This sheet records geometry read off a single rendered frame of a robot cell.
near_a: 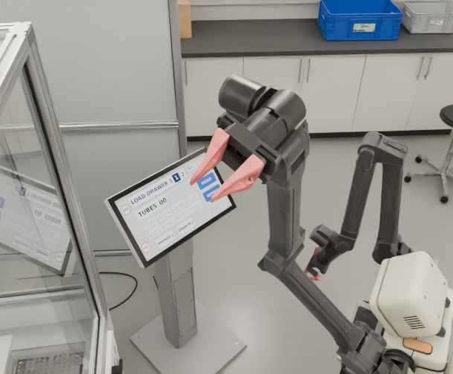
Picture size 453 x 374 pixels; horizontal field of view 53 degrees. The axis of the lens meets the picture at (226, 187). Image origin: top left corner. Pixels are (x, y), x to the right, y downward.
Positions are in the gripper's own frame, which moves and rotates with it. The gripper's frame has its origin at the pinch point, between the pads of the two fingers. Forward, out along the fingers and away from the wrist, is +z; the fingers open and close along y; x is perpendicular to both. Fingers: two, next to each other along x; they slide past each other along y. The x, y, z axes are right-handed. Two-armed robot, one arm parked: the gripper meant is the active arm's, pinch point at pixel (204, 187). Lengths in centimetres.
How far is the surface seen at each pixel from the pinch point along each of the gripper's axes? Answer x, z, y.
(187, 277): -170, -38, 12
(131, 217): -118, -26, 38
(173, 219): -124, -39, 27
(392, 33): -194, -309, 27
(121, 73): -135, -83, 103
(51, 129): -47, -7, 47
